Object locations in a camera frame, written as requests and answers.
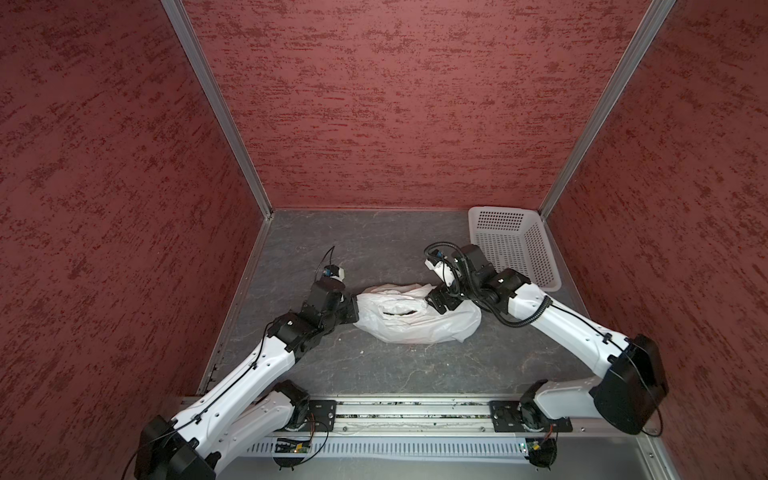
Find white plastic bag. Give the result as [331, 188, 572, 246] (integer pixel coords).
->
[355, 284, 482, 345]

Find white perforated plastic basket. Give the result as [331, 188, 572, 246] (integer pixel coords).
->
[468, 206, 562, 292]

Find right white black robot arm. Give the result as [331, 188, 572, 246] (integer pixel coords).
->
[426, 262, 668, 435]

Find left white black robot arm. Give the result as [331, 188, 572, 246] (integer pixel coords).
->
[123, 274, 358, 479]

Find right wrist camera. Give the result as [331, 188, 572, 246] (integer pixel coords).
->
[424, 242, 497, 291]

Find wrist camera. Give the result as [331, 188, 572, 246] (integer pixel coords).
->
[322, 264, 345, 282]
[424, 242, 497, 291]

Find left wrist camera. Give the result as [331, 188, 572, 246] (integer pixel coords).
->
[322, 264, 345, 282]

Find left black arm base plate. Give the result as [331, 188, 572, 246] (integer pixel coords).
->
[283, 399, 338, 433]

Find aluminium front rail frame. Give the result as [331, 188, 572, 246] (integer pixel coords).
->
[149, 394, 679, 480]

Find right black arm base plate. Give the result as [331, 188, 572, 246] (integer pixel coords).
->
[489, 401, 573, 434]

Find left circuit board under rail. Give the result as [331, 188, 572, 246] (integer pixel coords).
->
[272, 438, 313, 470]

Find circuit board under rail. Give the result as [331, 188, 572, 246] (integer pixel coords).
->
[272, 438, 313, 470]
[525, 438, 558, 469]

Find right circuit board under rail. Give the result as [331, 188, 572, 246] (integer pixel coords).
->
[525, 438, 558, 469]

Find left aluminium corner post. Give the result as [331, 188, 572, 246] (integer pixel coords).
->
[161, 0, 274, 222]

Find aluminium corner post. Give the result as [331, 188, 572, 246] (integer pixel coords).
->
[538, 0, 676, 221]
[161, 0, 274, 222]

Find right aluminium corner post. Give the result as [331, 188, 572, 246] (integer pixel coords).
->
[538, 0, 676, 221]

